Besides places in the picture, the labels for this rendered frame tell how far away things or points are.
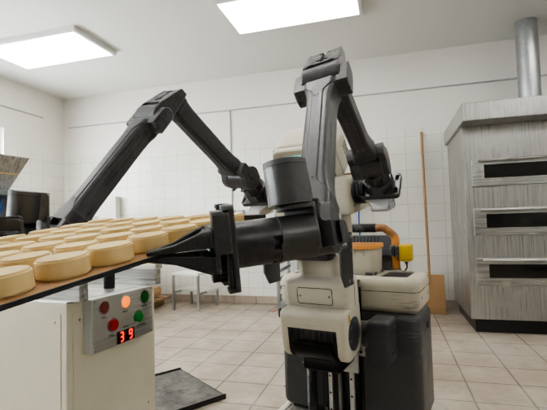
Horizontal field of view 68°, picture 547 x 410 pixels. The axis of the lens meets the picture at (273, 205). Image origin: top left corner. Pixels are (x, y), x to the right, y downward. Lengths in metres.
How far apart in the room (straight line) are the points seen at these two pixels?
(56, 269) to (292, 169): 0.28
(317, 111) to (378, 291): 0.92
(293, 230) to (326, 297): 0.84
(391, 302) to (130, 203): 5.02
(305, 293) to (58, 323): 0.70
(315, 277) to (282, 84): 4.31
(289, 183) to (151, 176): 5.51
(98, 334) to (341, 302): 0.69
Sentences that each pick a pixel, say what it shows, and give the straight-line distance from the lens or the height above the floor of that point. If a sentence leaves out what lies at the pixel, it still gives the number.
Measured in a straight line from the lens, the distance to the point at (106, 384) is 1.28.
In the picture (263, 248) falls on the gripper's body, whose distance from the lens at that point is 0.48.
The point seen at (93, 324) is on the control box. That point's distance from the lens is 1.17.
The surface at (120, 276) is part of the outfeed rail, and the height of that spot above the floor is 0.86.
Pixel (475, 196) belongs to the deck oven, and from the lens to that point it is 4.08.
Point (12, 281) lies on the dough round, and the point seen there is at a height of 0.98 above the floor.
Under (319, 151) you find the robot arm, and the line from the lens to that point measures 0.66.
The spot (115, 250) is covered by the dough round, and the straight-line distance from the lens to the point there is 0.47.
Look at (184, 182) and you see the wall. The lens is 5.71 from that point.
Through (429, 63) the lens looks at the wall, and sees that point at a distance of 5.36.
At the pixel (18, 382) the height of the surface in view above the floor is 0.63.
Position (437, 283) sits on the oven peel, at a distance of 4.82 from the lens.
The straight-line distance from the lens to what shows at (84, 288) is 1.13.
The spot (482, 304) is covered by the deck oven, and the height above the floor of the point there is 0.25.
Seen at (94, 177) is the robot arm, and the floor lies 1.13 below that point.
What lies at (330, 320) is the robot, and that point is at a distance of 1.28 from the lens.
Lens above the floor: 1.02
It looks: 3 degrees up
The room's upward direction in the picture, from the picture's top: 2 degrees counter-clockwise
